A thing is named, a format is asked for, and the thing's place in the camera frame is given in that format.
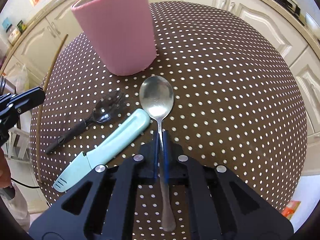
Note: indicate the pink cup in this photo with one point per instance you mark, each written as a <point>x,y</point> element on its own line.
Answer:
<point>120,35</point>

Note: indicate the black plastic fork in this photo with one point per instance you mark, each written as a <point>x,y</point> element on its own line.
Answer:
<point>100,112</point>

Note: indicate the glass jar with beige contents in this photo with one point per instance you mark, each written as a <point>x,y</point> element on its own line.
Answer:
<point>13,35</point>

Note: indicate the green labelled jar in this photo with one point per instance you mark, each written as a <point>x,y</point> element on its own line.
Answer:
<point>21,26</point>

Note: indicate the polka dot round table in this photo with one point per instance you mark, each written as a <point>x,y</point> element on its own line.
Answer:
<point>225,92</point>

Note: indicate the white plastic bag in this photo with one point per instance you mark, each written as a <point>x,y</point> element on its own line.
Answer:
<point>20,76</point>

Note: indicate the white plastic stool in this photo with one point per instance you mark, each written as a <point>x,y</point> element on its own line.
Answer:
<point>20,142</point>

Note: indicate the light teal sheathed knife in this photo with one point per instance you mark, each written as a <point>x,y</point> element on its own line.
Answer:
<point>112,140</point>

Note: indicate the blue lidded container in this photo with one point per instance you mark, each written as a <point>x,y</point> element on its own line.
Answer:
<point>6,23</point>

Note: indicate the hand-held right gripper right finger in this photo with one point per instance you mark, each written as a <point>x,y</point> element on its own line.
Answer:
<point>172,160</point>

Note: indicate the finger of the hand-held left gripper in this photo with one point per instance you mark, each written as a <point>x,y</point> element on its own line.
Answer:
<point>7,126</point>
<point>30,98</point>

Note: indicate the orange packet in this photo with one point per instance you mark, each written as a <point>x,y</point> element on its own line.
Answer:
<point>292,210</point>

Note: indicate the person's left hand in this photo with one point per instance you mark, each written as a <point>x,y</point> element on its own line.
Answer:
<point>4,170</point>

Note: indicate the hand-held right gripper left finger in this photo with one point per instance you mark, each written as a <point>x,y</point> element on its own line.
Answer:
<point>150,160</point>

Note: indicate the metal spoon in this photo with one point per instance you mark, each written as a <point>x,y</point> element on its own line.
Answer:
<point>156,97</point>

